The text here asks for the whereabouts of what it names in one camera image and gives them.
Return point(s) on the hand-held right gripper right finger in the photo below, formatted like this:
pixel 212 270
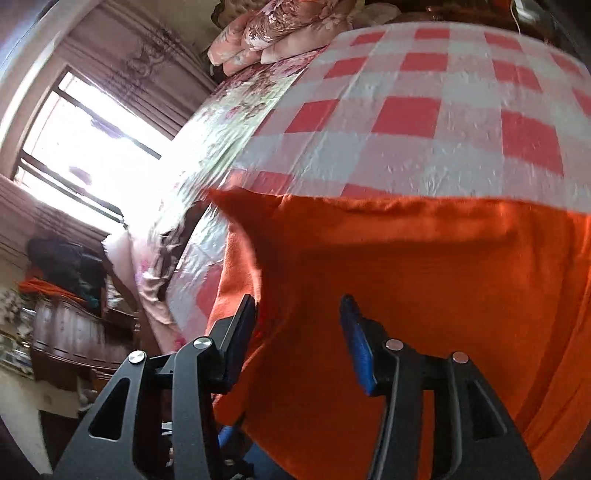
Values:
pixel 359 350

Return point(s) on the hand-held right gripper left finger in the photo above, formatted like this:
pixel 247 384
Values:
pixel 240 344

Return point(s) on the orange pants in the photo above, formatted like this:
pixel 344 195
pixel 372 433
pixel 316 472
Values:
pixel 415 277

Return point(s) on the dark brown patterned cloth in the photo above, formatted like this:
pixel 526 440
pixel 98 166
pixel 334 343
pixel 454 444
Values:
pixel 173 249

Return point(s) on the person's blue jeans legs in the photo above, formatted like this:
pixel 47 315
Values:
pixel 240 461

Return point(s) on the wooden dresser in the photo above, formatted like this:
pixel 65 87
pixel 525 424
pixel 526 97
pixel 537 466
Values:
pixel 69 337

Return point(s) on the dark clothes pile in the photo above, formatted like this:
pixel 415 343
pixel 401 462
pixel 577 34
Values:
pixel 64 267

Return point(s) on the floral bed sheet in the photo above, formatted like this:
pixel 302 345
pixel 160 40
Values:
pixel 221 124

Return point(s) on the cluttered display shelf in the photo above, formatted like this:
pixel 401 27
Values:
pixel 14 332

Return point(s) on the red white checkered blanket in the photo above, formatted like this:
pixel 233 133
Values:
pixel 415 115

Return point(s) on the window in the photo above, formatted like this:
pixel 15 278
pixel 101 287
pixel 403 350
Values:
pixel 87 147

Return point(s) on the pale pink pillow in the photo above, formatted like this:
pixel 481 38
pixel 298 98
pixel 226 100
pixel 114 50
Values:
pixel 291 50

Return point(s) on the folded pink quilt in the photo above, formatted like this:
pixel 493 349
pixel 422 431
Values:
pixel 231 46

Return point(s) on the pink patterned curtain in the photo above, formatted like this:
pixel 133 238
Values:
pixel 138 60

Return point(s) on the folded floral quilt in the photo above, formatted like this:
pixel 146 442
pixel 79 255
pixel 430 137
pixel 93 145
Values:
pixel 295 21

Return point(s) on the wooden nightstand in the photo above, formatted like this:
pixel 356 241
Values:
pixel 461 8

